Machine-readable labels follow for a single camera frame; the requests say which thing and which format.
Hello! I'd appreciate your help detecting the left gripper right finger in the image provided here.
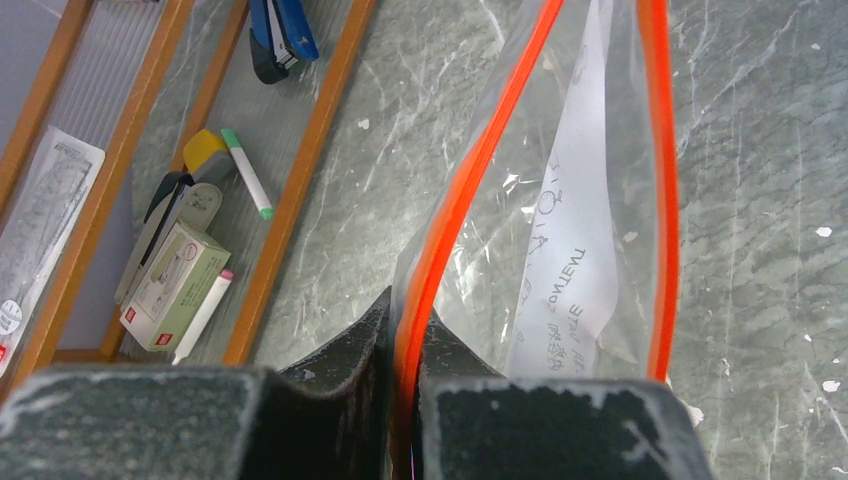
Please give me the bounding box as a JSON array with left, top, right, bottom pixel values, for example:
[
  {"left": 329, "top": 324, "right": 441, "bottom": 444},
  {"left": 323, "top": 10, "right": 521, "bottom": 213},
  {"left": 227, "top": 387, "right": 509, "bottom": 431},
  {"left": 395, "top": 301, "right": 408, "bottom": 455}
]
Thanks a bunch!
[{"left": 413, "top": 314, "right": 713, "bottom": 479}]

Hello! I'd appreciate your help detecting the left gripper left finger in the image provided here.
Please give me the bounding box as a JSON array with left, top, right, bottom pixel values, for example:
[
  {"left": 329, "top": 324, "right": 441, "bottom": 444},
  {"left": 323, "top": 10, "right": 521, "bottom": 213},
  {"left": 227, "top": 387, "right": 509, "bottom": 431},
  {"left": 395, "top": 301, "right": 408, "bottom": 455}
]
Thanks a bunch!
[{"left": 1, "top": 293, "right": 390, "bottom": 479}]

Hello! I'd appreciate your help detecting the clear zip top bag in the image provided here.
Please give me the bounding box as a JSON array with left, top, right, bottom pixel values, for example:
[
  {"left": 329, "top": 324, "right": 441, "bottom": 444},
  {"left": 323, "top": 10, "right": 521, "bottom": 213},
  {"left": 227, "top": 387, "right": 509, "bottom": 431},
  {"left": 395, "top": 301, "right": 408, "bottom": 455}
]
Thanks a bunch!
[{"left": 387, "top": 1, "right": 680, "bottom": 479}]

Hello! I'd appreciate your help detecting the pink capped white marker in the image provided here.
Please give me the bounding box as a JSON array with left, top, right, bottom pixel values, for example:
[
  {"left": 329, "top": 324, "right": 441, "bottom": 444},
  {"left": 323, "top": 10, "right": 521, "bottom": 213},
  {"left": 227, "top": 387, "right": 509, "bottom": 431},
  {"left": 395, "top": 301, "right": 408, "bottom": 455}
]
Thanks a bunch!
[{"left": 171, "top": 269, "right": 234, "bottom": 366}]

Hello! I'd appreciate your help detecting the green staple box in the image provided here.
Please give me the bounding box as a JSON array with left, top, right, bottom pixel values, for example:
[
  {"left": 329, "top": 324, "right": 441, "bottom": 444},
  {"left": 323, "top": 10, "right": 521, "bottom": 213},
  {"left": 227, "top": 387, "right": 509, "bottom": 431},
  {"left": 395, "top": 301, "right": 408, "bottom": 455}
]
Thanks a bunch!
[{"left": 120, "top": 221, "right": 231, "bottom": 352}]

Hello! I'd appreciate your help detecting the green capped white marker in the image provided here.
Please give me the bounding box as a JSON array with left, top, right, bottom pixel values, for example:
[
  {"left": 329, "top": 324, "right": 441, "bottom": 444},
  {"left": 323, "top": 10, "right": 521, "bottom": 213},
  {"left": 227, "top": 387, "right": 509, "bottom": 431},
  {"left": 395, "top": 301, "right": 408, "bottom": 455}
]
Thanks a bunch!
[{"left": 221, "top": 128, "right": 274, "bottom": 220}]

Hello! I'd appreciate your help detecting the yellow grey tape dispenser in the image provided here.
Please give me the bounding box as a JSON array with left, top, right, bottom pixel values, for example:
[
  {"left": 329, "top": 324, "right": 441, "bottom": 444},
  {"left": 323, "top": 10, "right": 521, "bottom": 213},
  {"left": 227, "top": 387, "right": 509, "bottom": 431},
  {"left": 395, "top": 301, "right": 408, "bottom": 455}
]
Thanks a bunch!
[{"left": 113, "top": 129, "right": 236, "bottom": 306}]

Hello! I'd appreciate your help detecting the wooden shelf rack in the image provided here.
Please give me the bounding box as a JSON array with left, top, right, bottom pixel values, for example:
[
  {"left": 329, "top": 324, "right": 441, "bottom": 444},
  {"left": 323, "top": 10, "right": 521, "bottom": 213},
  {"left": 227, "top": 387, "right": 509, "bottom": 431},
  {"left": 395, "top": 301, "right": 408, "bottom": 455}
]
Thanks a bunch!
[{"left": 1, "top": 1, "right": 376, "bottom": 396}]

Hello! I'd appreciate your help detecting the clear packaged ruler set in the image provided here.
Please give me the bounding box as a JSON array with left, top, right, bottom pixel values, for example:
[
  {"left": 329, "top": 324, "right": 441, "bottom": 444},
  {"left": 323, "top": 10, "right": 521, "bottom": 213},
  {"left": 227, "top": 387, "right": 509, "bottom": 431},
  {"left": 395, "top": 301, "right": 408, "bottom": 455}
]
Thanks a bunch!
[{"left": 1, "top": 126, "right": 105, "bottom": 372}]

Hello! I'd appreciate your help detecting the blue black stapler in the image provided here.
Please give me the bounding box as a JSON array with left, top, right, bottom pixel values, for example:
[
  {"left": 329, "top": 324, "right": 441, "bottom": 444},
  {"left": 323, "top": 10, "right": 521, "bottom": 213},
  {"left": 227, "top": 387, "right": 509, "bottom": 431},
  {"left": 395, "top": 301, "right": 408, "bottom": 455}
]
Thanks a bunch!
[{"left": 248, "top": 0, "right": 319, "bottom": 85}]

